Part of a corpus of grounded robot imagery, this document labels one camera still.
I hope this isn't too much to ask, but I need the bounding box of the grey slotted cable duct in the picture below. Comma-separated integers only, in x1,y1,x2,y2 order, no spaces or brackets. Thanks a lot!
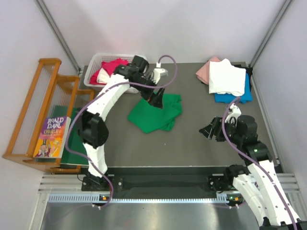
48,193,243,204

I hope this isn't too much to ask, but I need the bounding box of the green t shirt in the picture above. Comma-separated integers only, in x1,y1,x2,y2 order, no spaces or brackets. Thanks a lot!
128,94,183,134

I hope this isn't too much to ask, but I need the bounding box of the crimson red t shirt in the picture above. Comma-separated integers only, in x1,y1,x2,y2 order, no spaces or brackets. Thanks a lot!
90,58,129,85

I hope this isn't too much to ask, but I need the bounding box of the wooden book rack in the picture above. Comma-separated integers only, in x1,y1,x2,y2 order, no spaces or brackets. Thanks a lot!
3,58,95,174

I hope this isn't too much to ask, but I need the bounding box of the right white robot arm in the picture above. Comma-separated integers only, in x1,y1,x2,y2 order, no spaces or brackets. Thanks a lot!
199,115,307,230

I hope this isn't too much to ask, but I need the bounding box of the folded white t shirt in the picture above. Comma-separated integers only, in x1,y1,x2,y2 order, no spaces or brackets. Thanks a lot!
209,58,246,96

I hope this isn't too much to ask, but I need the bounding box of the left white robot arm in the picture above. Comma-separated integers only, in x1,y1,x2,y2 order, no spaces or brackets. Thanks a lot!
77,56,168,190

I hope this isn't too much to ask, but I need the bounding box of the Roald Dahl book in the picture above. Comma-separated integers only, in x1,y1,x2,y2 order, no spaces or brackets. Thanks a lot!
33,116,71,159

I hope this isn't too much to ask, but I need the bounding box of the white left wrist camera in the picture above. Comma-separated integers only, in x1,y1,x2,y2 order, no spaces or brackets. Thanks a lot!
151,62,168,85

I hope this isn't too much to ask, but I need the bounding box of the folded pink t shirt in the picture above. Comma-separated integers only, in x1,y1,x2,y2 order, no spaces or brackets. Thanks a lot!
196,56,220,85

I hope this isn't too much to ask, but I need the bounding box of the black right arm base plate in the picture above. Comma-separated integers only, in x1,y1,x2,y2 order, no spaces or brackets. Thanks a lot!
208,174,239,194

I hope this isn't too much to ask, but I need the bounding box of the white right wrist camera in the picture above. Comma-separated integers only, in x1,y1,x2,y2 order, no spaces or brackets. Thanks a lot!
225,103,241,126

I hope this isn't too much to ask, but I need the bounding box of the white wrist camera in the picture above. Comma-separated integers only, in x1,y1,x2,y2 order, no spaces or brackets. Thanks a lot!
151,62,168,85
225,103,241,126

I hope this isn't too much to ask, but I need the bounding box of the white plastic laundry basket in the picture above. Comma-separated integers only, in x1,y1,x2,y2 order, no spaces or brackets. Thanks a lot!
83,53,147,94

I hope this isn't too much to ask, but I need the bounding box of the white shirt in basket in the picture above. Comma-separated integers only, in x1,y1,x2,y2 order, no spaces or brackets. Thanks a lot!
96,68,110,84

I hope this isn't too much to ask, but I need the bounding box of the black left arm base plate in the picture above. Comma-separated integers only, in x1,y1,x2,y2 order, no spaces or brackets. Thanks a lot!
81,174,123,192

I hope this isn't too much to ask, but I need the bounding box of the folded blue t shirt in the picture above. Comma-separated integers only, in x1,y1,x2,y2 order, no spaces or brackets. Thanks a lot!
214,74,253,104

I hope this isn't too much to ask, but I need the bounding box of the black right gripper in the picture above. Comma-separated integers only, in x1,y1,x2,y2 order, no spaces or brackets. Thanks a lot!
199,115,243,145

